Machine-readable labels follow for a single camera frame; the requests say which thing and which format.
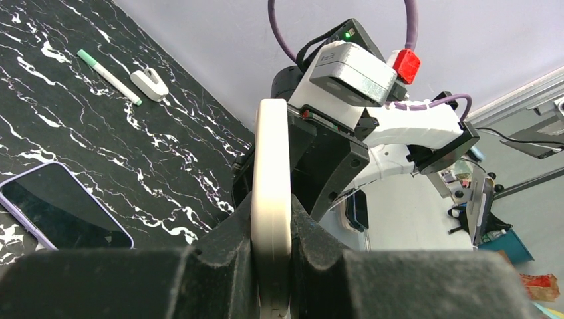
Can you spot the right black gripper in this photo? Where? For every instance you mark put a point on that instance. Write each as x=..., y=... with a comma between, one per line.
x=323, y=161

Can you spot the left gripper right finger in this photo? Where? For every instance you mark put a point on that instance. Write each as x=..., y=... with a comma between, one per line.
x=332, y=281

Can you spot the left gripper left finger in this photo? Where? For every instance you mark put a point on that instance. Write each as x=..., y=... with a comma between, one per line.
x=211, y=279

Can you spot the pink phone case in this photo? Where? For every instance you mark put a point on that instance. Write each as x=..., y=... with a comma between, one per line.
x=271, y=208

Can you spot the phone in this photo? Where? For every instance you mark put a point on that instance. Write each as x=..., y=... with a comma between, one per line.
x=55, y=207

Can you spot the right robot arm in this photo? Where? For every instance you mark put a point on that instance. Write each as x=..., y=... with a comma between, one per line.
x=423, y=137

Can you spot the small white clip holder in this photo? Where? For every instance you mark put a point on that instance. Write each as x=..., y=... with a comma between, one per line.
x=150, y=83

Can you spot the green white marker pen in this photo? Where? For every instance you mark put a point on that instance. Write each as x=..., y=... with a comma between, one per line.
x=110, y=78

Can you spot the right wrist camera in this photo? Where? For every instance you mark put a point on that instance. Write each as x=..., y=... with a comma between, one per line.
x=343, y=81

